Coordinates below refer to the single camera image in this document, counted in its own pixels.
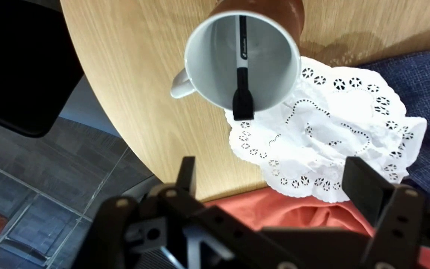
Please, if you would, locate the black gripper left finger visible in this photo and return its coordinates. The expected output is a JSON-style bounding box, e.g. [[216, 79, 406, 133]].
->
[[70, 156, 212, 269]]

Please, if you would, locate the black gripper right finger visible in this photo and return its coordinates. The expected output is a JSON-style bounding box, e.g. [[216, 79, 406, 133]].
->
[[340, 156, 430, 269]]

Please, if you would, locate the black and white marker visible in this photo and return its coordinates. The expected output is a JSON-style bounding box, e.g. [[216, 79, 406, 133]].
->
[[231, 14, 255, 123]]

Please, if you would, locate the red mug white inside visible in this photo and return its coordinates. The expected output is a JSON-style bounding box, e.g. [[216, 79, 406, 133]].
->
[[169, 0, 306, 114]]

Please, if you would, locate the white lace doily cloth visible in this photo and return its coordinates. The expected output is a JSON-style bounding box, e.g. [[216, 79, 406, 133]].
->
[[224, 55, 428, 205]]

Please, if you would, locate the orange cloth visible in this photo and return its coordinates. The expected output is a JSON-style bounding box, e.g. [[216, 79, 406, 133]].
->
[[204, 186, 430, 269]]

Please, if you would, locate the grey-blue flat board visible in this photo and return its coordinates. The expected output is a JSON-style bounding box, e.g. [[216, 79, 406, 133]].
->
[[57, 73, 127, 139]]

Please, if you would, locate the dark blue cloth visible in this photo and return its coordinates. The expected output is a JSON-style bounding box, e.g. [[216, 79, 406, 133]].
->
[[358, 48, 430, 200]]

